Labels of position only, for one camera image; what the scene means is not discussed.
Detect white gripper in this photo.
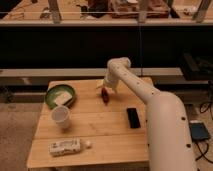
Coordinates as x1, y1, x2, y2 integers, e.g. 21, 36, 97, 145
96, 78, 119, 92

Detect red pepper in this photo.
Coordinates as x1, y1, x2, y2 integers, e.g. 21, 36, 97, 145
101, 87, 109, 104

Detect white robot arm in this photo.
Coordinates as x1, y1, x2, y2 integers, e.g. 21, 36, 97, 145
99, 57, 197, 171

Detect black phone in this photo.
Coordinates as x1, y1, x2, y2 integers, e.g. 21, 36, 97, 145
127, 108, 141, 129

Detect wooden folding table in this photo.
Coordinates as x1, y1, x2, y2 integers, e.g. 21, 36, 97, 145
27, 80, 149, 169

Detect green plate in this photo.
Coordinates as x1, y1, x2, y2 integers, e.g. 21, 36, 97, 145
44, 84, 76, 109

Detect white block on plate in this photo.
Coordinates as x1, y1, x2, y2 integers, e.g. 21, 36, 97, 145
54, 92, 72, 105

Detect white plastic bottle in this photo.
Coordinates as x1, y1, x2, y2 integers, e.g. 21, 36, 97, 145
49, 138, 92, 157

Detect black box on floor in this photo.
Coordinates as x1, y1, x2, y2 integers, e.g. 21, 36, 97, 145
189, 122, 211, 141

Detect long background workbench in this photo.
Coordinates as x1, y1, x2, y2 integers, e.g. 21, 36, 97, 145
0, 0, 213, 26

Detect black cable on floor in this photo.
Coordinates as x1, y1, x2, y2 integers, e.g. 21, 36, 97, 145
194, 101, 213, 164

